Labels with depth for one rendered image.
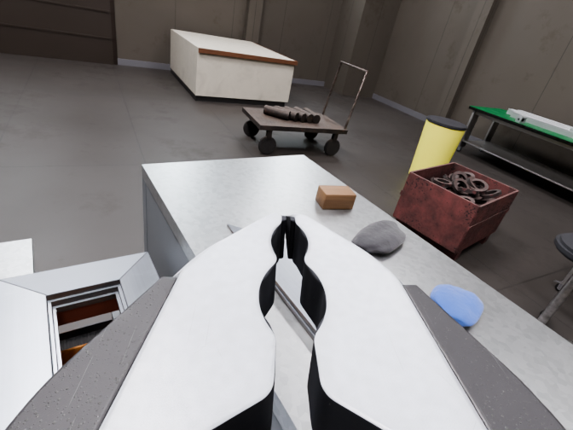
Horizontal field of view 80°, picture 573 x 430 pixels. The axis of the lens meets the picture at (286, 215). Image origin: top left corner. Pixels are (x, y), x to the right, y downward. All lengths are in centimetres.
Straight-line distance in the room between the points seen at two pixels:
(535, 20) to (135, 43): 716
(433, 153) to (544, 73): 318
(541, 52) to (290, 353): 709
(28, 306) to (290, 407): 64
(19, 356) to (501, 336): 94
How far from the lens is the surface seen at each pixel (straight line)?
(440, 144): 453
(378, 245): 87
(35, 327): 92
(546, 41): 742
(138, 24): 818
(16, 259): 130
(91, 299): 99
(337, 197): 99
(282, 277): 68
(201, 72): 605
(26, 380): 84
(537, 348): 86
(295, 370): 58
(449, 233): 307
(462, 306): 80
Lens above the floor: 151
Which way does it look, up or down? 30 degrees down
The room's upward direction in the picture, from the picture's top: 12 degrees clockwise
